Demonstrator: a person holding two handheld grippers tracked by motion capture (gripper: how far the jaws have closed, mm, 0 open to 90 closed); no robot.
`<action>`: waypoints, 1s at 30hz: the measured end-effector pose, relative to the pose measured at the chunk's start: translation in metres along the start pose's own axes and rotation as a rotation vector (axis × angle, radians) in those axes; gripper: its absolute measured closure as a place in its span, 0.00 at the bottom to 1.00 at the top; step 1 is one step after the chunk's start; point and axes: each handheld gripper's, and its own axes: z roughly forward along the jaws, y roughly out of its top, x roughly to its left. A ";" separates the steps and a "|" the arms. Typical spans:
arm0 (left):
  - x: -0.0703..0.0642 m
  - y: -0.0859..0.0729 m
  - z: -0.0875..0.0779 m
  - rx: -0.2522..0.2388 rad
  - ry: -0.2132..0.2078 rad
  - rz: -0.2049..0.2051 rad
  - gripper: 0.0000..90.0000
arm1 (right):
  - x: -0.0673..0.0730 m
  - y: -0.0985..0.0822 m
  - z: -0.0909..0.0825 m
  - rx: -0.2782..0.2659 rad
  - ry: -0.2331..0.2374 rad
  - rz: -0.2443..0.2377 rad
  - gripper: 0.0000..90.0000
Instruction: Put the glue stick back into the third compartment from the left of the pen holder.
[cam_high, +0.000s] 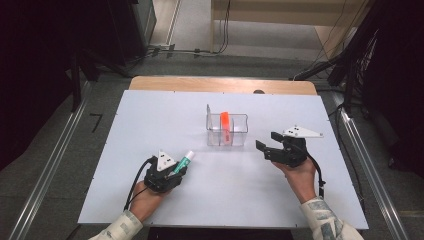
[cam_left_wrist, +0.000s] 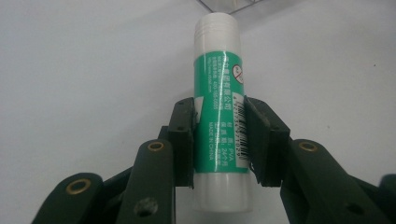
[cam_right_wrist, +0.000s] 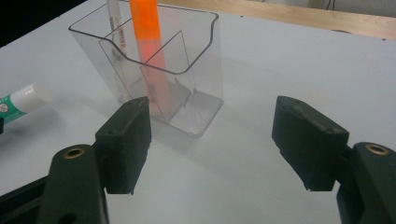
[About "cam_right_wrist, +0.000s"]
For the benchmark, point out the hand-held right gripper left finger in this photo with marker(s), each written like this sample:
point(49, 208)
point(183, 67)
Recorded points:
point(124, 146)

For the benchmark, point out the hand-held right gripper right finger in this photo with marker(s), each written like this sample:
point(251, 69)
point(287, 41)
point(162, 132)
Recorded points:
point(308, 146)

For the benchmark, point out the clear plastic pen holder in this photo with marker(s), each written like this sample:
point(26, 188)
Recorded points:
point(199, 93)

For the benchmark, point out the orange highlighter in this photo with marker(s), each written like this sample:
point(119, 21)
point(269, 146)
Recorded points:
point(149, 46)

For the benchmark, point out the green and white glue stick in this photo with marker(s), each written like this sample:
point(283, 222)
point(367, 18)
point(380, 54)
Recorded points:
point(23, 101)

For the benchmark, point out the clear white pen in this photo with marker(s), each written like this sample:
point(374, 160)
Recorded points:
point(118, 31)

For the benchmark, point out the wooden table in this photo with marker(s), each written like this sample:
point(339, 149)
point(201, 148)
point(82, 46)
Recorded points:
point(295, 17)

